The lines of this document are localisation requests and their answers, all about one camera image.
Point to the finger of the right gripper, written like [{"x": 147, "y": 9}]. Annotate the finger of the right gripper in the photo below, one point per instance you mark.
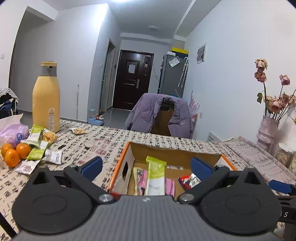
[{"x": 280, "y": 187}]

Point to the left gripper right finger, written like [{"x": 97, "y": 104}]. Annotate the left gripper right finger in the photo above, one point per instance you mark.
[{"x": 211, "y": 178}]

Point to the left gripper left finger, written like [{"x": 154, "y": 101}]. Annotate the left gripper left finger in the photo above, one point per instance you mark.
[{"x": 81, "y": 178}]

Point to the green white protein bar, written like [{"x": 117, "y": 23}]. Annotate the green white protein bar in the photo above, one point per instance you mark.
[{"x": 155, "y": 177}]

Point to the red silver snack packet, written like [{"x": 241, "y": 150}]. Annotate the red silver snack packet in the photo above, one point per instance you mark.
[{"x": 188, "y": 181}]

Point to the pink knitted table runner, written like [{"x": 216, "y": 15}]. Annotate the pink knitted table runner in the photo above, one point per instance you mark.
[{"x": 254, "y": 155}]

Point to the white snack packet on table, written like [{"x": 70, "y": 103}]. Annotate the white snack packet on table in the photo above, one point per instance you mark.
[{"x": 54, "y": 157}]

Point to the orange cardboard snack box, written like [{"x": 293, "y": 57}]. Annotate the orange cardboard snack box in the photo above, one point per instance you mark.
[{"x": 179, "y": 163}]

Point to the pink snack packet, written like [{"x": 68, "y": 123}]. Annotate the pink snack packet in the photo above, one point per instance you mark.
[{"x": 140, "y": 178}]

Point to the small snack packet far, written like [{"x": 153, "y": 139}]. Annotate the small snack packet far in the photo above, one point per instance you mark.
[{"x": 78, "y": 131}]

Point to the pink textured vase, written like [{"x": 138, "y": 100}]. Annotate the pink textured vase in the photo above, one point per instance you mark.
[{"x": 267, "y": 133}]

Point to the green snack bar on table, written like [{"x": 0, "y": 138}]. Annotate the green snack bar on table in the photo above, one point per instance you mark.
[{"x": 34, "y": 136}]

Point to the orange mandarin back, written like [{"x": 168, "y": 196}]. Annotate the orange mandarin back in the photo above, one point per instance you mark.
[{"x": 23, "y": 150}]

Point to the orange mandarin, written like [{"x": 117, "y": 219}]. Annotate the orange mandarin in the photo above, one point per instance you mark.
[
  {"x": 23, "y": 150},
  {"x": 5, "y": 147},
  {"x": 12, "y": 158}
]

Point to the wooden chair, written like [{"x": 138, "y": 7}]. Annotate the wooden chair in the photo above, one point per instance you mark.
[{"x": 160, "y": 126}]

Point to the orange mandarin front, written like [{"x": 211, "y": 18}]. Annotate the orange mandarin front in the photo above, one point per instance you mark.
[{"x": 12, "y": 158}]

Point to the purple jacket on chair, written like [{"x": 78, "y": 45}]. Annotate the purple jacket on chair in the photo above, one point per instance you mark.
[{"x": 142, "y": 116}]

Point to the purple tissue pack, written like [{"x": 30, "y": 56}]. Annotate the purple tissue pack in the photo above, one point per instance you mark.
[{"x": 13, "y": 134}]

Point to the yellow thermos bottle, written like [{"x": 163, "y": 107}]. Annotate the yellow thermos bottle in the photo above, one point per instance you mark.
[{"x": 46, "y": 98}]

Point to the dried pink roses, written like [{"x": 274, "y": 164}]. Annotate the dried pink roses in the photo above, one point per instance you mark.
[{"x": 276, "y": 104}]

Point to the grey refrigerator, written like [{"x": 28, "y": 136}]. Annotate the grey refrigerator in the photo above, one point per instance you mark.
[{"x": 173, "y": 74}]

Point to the dark entrance door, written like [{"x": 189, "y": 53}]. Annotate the dark entrance door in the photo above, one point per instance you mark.
[{"x": 132, "y": 78}]

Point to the wall poster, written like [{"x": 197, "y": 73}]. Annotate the wall poster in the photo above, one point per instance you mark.
[{"x": 201, "y": 54}]

